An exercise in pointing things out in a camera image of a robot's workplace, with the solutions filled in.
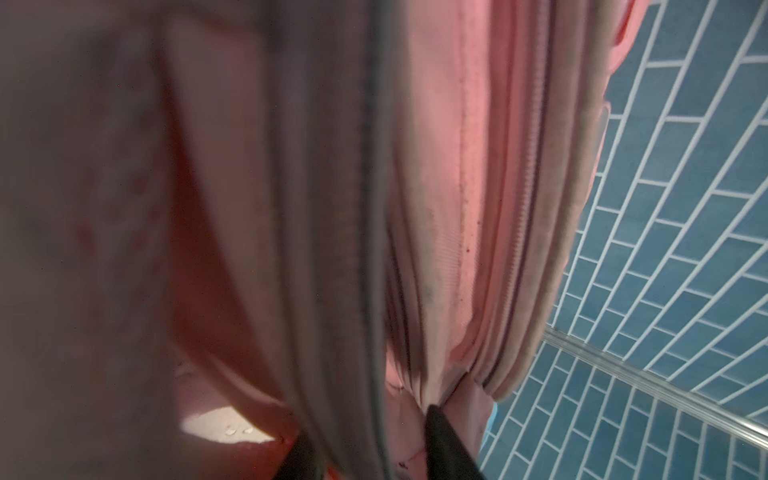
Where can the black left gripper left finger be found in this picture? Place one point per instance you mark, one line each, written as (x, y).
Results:
(303, 462)

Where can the pink student backpack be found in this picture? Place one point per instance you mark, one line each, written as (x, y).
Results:
(225, 223)

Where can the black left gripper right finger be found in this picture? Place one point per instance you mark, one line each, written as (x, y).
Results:
(447, 457)

